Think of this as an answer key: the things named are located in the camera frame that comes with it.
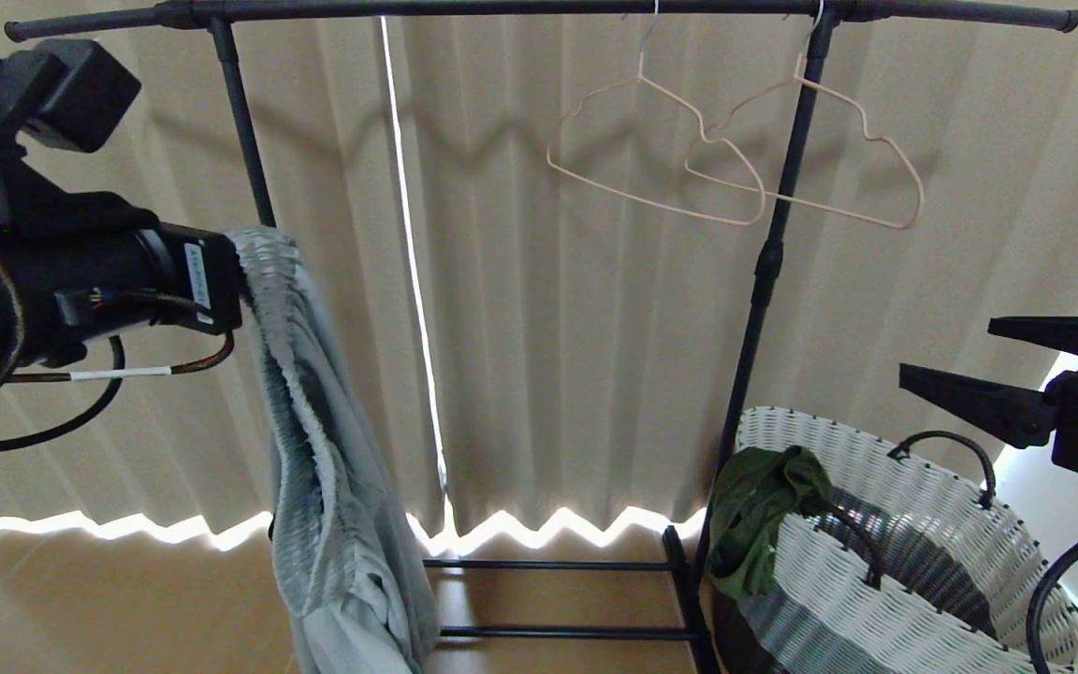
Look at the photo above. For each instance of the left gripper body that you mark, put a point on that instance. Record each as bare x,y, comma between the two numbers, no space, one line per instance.
109,290

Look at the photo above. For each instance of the pale grey shorts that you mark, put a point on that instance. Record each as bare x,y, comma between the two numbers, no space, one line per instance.
333,524

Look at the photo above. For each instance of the pink clothes hanger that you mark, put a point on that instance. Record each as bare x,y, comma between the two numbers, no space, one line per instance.
640,70
799,70

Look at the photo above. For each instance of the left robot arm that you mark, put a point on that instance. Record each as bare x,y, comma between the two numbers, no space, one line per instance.
118,373

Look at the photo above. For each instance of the white laundry basket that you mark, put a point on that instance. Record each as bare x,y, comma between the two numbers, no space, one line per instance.
932,505

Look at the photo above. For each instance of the black clothes rack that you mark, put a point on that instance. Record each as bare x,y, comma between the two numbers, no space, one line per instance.
539,9

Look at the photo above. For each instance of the green garment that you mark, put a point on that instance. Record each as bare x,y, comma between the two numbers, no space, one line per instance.
764,505

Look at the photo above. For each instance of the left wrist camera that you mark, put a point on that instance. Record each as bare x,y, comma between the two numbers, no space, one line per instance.
62,94

